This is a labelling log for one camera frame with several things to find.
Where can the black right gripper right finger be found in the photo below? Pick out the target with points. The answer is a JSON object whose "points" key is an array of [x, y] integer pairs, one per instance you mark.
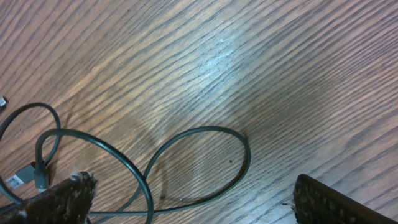
{"points": [[317, 203]]}

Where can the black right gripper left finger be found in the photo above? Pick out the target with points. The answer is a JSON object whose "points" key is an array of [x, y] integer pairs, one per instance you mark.
{"points": [[68, 202]]}

